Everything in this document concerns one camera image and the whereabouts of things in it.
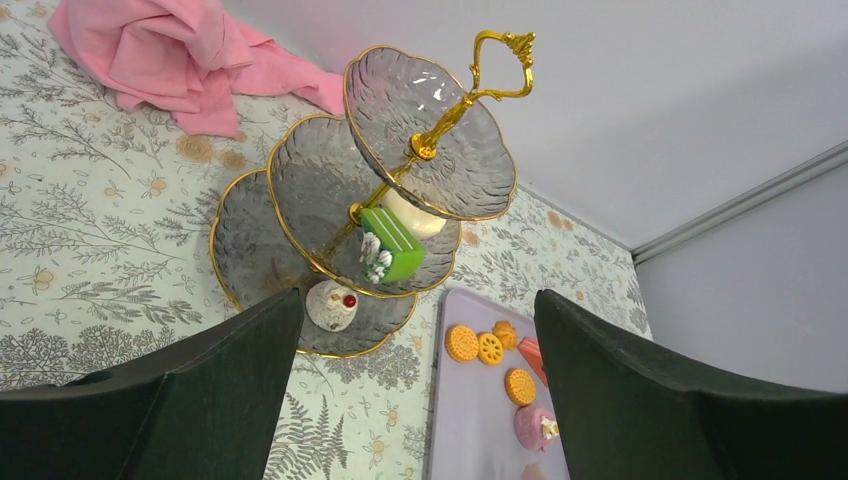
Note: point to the white glazed donut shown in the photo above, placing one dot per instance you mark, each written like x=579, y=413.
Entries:
x=419, y=223

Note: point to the grey speckled cake ball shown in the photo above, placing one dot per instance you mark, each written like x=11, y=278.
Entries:
x=331, y=306

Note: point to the yellow round biscuit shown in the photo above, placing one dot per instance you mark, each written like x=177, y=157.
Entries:
x=461, y=343
x=520, y=387

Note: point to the pink cloth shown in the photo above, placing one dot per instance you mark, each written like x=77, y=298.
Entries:
x=188, y=58

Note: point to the orange swirl cookie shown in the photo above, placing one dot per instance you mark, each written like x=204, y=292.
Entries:
x=505, y=332

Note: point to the green striped cake piece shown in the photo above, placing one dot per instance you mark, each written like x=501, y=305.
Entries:
x=389, y=251

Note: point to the yellow jam-dot cookie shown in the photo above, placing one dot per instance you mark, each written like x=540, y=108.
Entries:
x=490, y=349

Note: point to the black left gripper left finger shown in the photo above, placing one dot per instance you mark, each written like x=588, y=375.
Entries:
x=205, y=407

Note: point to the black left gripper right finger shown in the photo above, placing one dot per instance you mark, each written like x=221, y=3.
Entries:
x=629, y=408

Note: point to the pink cake slice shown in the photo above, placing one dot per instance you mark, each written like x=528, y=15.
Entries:
x=529, y=349

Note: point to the lilac plastic tray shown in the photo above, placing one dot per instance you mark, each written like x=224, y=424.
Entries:
x=472, y=434

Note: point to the three-tier glass cake stand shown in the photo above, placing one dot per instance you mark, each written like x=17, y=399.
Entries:
x=408, y=125

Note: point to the pink sugared cake ball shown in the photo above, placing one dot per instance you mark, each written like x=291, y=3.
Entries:
x=536, y=428

